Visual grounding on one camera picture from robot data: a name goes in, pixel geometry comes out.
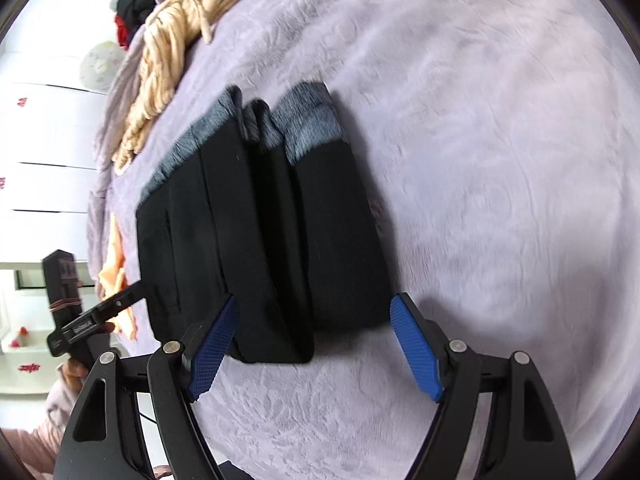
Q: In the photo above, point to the pink sleeved forearm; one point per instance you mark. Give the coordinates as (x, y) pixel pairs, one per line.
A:
(37, 449)

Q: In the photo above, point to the black and red garment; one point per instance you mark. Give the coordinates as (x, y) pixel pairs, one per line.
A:
(130, 15)

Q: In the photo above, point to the white drawer cabinet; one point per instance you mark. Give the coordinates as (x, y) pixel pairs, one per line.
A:
(47, 169)

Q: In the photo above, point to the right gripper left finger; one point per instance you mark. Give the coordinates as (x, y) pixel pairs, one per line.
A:
(104, 439)

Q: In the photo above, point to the person's left hand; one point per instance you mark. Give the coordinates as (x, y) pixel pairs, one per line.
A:
(74, 372)

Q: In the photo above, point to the cream striped garment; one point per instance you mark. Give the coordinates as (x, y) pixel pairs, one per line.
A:
(170, 29)

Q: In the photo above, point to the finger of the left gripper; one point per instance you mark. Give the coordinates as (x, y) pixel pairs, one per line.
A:
(112, 306)

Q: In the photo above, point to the lavender bed blanket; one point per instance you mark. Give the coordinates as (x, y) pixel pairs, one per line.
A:
(499, 142)

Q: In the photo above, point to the peach orange garment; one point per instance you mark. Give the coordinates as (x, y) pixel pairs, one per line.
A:
(112, 279)

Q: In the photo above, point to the black pants with patterned trim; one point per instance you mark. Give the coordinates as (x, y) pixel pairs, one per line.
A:
(264, 203)

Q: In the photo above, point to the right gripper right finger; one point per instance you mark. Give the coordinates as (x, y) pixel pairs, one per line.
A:
(524, 437)

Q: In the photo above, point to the white round plush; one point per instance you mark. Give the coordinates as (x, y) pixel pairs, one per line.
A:
(100, 66)

